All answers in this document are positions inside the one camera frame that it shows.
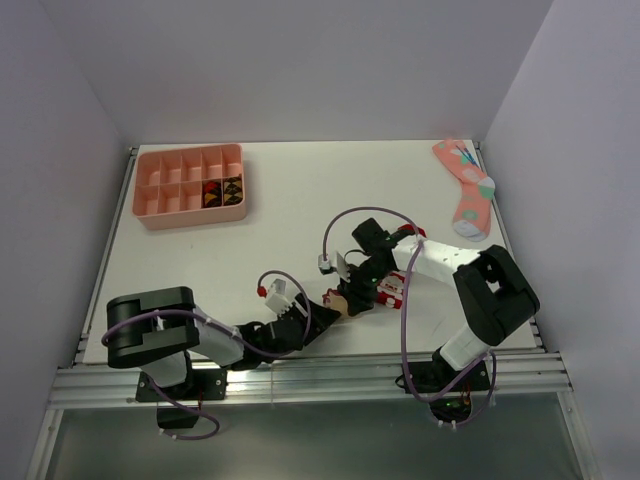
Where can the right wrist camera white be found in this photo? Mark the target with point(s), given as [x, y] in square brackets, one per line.
[334, 263]

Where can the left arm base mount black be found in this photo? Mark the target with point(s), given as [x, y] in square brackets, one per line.
[200, 385]

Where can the tan maroon sock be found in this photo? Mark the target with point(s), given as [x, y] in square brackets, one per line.
[334, 300]

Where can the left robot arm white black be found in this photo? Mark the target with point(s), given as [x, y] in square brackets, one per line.
[156, 331]

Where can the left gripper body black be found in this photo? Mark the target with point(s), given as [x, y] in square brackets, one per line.
[306, 321]

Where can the pink patterned sock pair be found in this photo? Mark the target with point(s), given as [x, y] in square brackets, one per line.
[472, 218]

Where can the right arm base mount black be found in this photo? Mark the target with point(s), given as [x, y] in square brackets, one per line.
[455, 398]

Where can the pink divided organizer tray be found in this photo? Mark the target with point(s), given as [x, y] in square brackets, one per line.
[168, 186]

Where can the red argyle rolled sock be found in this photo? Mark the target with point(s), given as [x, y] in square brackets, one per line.
[212, 196]

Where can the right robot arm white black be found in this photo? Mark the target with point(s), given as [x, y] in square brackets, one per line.
[494, 294]

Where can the red white striped sock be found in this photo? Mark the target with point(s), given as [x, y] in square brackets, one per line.
[390, 289]

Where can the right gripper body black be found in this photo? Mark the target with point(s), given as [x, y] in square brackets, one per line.
[363, 283]

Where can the brown argyle rolled sock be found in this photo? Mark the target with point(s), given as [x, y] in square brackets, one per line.
[232, 191]

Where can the aluminium rail frame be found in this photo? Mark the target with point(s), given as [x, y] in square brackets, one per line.
[337, 399]

